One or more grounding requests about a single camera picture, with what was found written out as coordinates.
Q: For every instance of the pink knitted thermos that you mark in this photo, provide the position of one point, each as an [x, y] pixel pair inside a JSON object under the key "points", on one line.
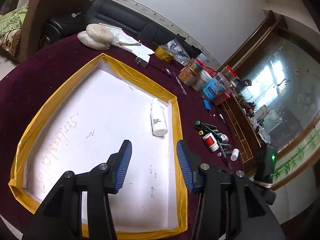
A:
{"points": [[221, 96]]}

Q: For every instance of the yellow tape roll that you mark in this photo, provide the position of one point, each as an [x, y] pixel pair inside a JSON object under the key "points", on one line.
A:
{"points": [[164, 54]]}

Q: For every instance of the clear plastic bag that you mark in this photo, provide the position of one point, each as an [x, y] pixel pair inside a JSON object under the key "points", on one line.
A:
{"points": [[178, 52]]}

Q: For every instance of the black marker yellow cap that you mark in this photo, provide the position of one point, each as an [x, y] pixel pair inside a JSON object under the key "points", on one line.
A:
{"points": [[224, 144]]}

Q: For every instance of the white label jar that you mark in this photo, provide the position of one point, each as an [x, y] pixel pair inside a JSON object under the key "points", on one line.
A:
{"points": [[201, 81]]}

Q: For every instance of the small blue white cap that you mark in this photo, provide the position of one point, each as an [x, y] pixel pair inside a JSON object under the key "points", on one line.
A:
{"points": [[168, 72]]}

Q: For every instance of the black marker pink cap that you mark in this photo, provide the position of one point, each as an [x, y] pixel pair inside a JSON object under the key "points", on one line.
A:
{"points": [[223, 156]]}

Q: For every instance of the white bottle orange cap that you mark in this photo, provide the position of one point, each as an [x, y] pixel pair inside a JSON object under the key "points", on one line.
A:
{"points": [[210, 142]]}

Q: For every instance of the orange label plastic jar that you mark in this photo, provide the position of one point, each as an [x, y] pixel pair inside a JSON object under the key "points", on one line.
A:
{"points": [[190, 73]]}

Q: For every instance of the blue battery pack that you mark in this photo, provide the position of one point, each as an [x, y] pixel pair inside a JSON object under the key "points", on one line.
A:
{"points": [[206, 104]]}

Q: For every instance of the wooden brick pattern cabinet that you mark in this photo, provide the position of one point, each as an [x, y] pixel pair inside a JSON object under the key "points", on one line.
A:
{"points": [[249, 143]]}

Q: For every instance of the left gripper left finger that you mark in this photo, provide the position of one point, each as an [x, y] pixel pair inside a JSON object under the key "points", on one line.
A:
{"points": [[59, 215]]}

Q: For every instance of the red lid jar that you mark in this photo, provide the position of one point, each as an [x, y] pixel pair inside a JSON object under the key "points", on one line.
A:
{"points": [[200, 63]]}

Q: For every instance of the small white bottle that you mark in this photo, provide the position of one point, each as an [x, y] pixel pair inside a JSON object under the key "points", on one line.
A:
{"points": [[224, 137]]}

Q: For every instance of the bagged round cakes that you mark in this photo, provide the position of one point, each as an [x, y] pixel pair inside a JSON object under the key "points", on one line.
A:
{"points": [[96, 36]]}

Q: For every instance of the yellow taped white tray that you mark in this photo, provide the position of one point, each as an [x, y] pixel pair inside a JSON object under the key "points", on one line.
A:
{"points": [[86, 120]]}

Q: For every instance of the white power adapter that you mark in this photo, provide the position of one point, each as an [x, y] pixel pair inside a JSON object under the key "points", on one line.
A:
{"points": [[142, 60]]}

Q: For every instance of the maroon velvet tablecloth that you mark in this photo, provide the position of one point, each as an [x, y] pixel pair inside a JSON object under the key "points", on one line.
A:
{"points": [[29, 85]]}

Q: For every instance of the black leather sofa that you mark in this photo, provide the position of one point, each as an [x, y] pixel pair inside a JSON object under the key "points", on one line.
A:
{"points": [[109, 12]]}

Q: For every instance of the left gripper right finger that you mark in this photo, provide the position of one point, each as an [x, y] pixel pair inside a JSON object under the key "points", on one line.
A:
{"points": [[229, 205]]}

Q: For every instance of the white papers stack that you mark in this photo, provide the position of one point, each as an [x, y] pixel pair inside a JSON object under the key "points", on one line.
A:
{"points": [[126, 42]]}

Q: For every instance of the brown armchair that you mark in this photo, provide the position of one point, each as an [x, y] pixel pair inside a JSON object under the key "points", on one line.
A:
{"points": [[27, 40]]}

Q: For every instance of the blue cartoon snack jar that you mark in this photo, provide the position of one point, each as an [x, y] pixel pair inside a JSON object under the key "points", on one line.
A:
{"points": [[216, 87]]}

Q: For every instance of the white pill bottle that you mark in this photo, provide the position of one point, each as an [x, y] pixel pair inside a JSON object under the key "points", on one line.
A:
{"points": [[234, 154]]}

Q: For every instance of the black marker green cap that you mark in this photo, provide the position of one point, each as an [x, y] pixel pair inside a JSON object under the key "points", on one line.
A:
{"points": [[201, 126]]}

